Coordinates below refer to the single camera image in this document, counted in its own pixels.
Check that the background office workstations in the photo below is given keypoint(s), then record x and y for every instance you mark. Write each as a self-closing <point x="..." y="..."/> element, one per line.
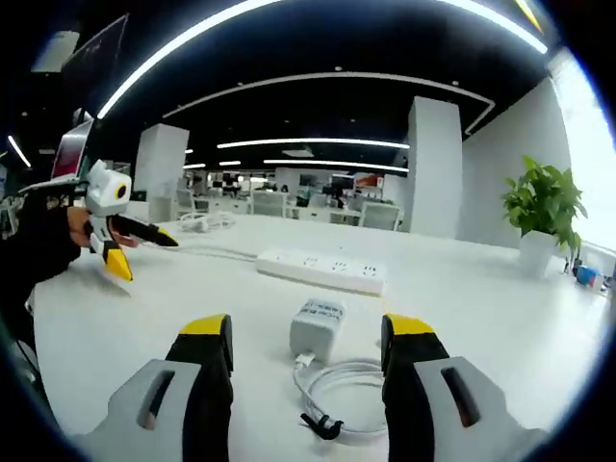
<point x="313" y="207"/>

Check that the white mesh office chair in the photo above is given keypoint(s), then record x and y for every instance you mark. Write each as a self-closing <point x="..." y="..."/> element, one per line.
<point x="380" y="216"/>
<point x="269" y="204"/>
<point x="192" y="202"/>

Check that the green potted plant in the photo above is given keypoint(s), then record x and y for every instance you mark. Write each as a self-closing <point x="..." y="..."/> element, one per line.
<point x="544" y="202"/>

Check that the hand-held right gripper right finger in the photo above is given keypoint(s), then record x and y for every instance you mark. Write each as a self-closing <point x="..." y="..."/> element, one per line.
<point x="409" y="385"/>

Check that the large dark display screen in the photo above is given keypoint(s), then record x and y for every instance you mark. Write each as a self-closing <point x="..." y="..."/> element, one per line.
<point x="96" y="62"/>

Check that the white power strip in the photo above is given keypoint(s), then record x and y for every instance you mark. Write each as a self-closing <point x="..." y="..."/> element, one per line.
<point x="289" y="269"/>

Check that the person's left hand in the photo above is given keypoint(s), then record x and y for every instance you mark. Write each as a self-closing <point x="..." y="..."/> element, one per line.
<point x="79" y="223"/>

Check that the blue box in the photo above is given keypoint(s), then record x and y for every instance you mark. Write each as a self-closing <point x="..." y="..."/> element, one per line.
<point x="584" y="275"/>

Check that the long ceiling light strip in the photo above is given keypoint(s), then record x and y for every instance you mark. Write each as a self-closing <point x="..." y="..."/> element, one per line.
<point x="313" y="143"/>
<point x="337" y="164"/>

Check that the white desk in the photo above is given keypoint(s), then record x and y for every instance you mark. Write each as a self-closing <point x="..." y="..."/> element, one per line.
<point x="481" y="337"/>

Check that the pink lit monitor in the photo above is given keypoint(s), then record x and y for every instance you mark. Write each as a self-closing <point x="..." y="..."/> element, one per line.
<point x="72" y="154"/>

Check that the large curved ceiling light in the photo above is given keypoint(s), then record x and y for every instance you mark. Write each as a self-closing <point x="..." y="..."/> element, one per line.
<point x="117" y="95"/>

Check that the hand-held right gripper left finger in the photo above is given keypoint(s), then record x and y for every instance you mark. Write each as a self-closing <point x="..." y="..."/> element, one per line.
<point x="207" y="385"/>

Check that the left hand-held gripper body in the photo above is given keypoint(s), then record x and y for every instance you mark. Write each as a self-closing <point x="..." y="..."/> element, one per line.
<point x="108" y="192"/>

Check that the white charger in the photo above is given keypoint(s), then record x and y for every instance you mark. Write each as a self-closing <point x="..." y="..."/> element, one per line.
<point x="315" y="337"/>

